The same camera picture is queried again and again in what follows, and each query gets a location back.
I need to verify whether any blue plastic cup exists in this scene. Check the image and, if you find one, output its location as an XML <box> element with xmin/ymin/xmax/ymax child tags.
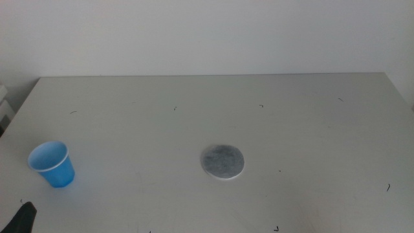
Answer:
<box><xmin>27</xmin><ymin>140</ymin><xmax>76</xmax><ymax>189</ymax></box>

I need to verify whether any round grey cup mat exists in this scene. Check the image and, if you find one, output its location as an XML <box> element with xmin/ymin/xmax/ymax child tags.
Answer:
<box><xmin>200</xmin><ymin>144</ymin><xmax>246</xmax><ymax>181</ymax></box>

